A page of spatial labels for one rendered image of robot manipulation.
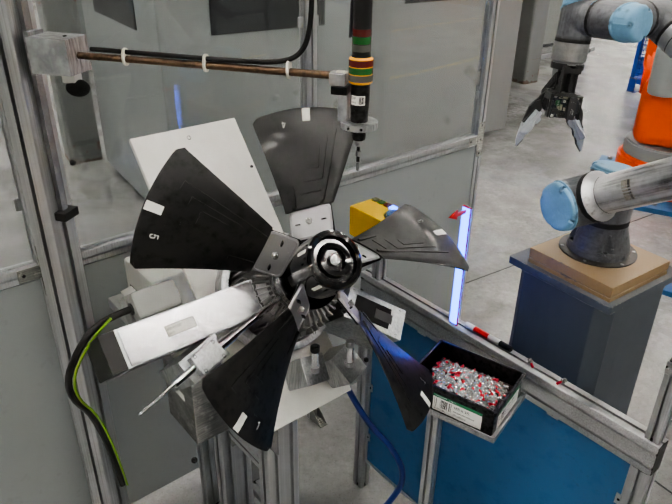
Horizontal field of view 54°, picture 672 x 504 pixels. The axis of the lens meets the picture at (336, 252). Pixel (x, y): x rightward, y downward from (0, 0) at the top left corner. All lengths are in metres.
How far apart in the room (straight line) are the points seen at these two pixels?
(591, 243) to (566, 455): 0.51
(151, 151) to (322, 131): 0.38
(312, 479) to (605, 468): 1.16
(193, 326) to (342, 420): 1.50
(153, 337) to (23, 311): 0.68
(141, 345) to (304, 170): 0.47
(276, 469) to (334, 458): 0.87
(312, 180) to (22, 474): 1.26
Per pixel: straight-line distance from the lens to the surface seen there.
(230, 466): 1.95
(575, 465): 1.69
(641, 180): 1.46
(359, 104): 1.20
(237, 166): 1.53
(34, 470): 2.15
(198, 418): 1.67
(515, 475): 1.84
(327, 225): 1.28
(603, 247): 1.73
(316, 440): 2.60
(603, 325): 1.71
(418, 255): 1.37
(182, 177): 1.17
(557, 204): 1.57
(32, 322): 1.88
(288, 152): 1.37
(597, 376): 1.80
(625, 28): 1.47
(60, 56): 1.43
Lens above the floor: 1.81
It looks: 28 degrees down
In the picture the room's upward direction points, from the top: 1 degrees clockwise
